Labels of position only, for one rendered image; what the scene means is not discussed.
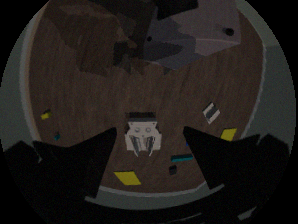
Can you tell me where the olive yellow flat square plate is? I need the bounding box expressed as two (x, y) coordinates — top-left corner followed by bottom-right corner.
(220, 128), (237, 141)

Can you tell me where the teal rectangular bar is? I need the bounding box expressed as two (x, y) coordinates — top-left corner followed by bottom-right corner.
(170, 155), (193, 163)

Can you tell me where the yellow rectangular bar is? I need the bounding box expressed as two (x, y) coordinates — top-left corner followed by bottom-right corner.
(40, 111), (52, 120)

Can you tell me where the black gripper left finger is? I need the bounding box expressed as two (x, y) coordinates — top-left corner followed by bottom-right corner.
(33, 128), (117, 198)

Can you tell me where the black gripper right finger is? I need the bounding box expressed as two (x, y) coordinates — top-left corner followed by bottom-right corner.
(182, 127), (261, 189)

